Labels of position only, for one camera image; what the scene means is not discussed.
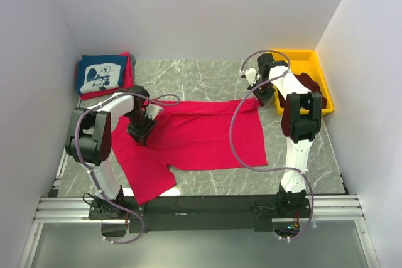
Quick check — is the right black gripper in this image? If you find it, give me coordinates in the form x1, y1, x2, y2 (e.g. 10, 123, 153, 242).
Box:
248, 78, 276, 107

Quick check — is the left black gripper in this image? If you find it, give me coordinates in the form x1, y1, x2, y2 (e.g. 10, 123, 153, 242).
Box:
126, 110, 157, 146

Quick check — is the bright red t-shirt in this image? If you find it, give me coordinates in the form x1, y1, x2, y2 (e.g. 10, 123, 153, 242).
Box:
112, 99, 267, 204

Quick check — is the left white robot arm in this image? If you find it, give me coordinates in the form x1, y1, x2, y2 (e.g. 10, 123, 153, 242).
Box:
65, 86, 163, 219

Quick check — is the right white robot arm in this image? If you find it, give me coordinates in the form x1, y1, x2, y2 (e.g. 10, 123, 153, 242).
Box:
253, 53, 326, 217

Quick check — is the dark maroon t-shirt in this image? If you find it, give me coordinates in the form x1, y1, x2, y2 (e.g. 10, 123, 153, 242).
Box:
295, 73, 327, 109

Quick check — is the folded red t-shirt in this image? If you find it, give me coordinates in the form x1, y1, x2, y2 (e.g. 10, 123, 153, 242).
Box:
80, 52, 136, 100

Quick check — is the yellow plastic bin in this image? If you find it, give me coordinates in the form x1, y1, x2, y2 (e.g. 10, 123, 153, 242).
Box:
278, 49, 334, 115

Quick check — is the folded blue printed t-shirt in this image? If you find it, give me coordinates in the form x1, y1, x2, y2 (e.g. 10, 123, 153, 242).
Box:
75, 55, 127, 95

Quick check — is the black base bar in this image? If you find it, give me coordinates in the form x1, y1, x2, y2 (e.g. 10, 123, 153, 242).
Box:
89, 192, 312, 233

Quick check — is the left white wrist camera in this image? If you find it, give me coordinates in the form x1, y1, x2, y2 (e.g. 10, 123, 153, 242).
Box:
144, 104, 164, 121

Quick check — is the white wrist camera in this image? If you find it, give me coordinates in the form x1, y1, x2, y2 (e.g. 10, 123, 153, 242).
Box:
144, 104, 164, 121
239, 68, 259, 89

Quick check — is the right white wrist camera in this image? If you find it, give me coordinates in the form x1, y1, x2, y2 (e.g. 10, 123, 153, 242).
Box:
239, 68, 259, 89

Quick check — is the aluminium rail frame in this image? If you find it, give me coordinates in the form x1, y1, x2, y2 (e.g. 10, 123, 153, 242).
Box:
19, 153, 379, 267

